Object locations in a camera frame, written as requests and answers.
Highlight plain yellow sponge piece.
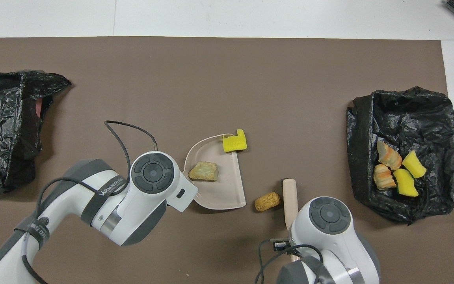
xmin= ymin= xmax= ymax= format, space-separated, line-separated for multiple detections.
xmin=223 ymin=129 xmax=247 ymax=153

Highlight pale ridged bread piece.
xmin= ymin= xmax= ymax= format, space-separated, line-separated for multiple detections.
xmin=373 ymin=164 xmax=396 ymax=191

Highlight golden brown bread roll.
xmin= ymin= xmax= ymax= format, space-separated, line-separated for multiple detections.
xmin=255 ymin=192 xmax=281 ymax=212

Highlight brown paper table mat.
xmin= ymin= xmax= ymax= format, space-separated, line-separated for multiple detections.
xmin=0 ymin=36 xmax=454 ymax=284

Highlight pale beige bread chunk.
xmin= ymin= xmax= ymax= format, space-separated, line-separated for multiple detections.
xmin=188 ymin=161 xmax=219 ymax=182

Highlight pink plastic bin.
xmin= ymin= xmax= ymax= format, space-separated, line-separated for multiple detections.
xmin=35 ymin=99 xmax=48 ymax=119

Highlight orange striped croissant piece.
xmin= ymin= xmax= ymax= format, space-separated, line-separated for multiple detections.
xmin=376 ymin=141 xmax=403 ymax=171

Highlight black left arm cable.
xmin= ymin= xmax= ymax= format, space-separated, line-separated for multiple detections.
xmin=22 ymin=120 xmax=159 ymax=284

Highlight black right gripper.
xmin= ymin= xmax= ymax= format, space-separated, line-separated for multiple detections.
xmin=270 ymin=238 xmax=293 ymax=252

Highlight small yellow green sponge piece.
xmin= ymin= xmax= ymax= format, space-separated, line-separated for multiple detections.
xmin=402 ymin=151 xmax=427 ymax=179

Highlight beige hand brush black bristles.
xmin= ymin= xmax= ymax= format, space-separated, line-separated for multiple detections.
xmin=282 ymin=178 xmax=299 ymax=231

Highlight beige plastic dustpan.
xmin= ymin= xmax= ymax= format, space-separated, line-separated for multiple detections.
xmin=183 ymin=134 xmax=247 ymax=210

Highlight large yellow green sponge piece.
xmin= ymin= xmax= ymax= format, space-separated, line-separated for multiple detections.
xmin=393 ymin=169 xmax=419 ymax=197

